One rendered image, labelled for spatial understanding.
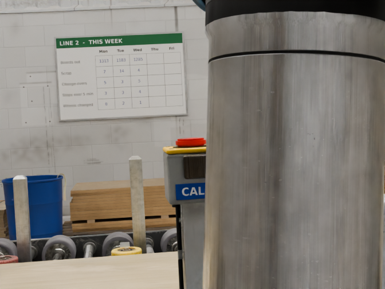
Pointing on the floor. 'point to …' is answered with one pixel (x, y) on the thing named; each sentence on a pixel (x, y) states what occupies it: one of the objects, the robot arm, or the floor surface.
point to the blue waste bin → (38, 205)
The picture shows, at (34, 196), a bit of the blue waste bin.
